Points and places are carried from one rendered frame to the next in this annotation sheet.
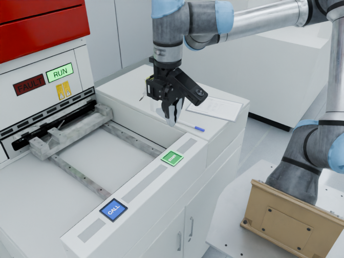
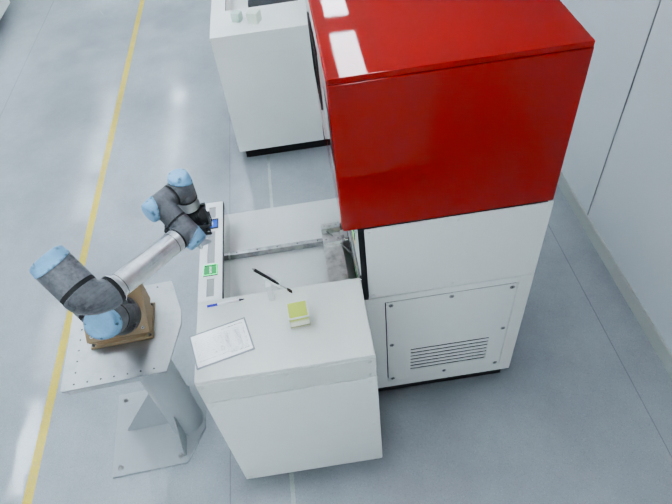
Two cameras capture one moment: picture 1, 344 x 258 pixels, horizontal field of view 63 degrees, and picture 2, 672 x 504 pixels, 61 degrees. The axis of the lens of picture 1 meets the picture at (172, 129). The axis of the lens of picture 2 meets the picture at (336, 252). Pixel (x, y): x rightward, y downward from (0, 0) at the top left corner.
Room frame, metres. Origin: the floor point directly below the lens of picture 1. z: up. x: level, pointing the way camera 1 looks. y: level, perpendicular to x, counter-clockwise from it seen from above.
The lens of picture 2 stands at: (2.16, -0.57, 2.65)
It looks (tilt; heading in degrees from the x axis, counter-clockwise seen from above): 48 degrees down; 140
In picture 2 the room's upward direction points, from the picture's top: 7 degrees counter-clockwise
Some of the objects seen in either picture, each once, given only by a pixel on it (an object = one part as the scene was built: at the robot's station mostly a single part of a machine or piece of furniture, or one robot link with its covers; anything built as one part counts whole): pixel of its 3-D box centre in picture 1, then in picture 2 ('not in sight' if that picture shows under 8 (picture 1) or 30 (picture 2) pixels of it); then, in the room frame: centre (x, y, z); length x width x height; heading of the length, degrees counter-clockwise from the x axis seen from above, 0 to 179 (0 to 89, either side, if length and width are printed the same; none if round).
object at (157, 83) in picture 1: (166, 78); (196, 219); (0.69, 0.02, 1.25); 0.09 x 0.08 x 0.12; 52
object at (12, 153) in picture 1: (56, 123); (351, 246); (0.97, 0.50, 0.89); 0.44 x 0.02 x 0.10; 142
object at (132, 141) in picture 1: (129, 139); not in sight; (0.94, 0.18, 0.84); 0.50 x 0.02 x 0.03; 52
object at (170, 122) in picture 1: (164, 113); not in sight; (0.68, 0.02, 1.14); 0.06 x 0.03 x 0.09; 52
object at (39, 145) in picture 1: (39, 145); (330, 227); (0.83, 0.51, 0.89); 0.08 x 0.03 x 0.03; 52
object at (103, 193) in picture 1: (78, 175); (287, 247); (0.72, 0.35, 0.84); 0.50 x 0.02 x 0.03; 52
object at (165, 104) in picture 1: (168, 104); not in sight; (0.66, 0.01, 1.18); 0.05 x 0.02 x 0.09; 142
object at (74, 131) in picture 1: (74, 131); (335, 259); (0.95, 0.42, 0.87); 0.36 x 0.08 x 0.03; 142
